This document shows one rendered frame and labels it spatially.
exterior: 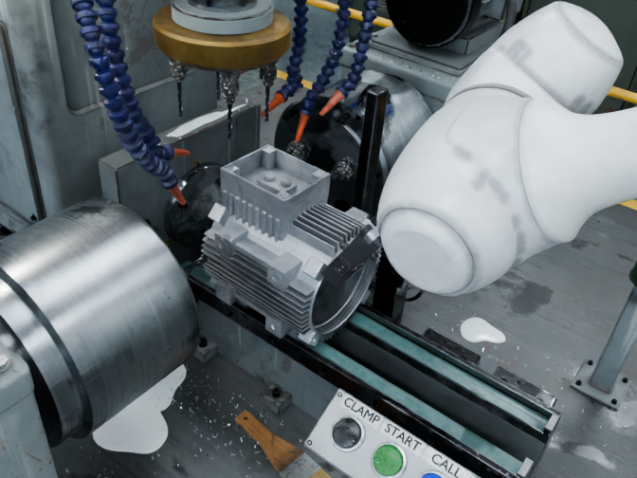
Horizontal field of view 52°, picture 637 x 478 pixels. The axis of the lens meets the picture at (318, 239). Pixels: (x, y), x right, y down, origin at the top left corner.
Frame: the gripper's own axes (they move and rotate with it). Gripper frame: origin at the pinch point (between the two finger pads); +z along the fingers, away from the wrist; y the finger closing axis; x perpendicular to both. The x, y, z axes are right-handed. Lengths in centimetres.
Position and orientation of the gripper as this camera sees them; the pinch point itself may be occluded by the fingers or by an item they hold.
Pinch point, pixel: (344, 266)
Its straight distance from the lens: 83.5
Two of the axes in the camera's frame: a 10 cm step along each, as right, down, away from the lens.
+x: 6.5, 7.5, -1.0
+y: -6.1, 4.4, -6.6
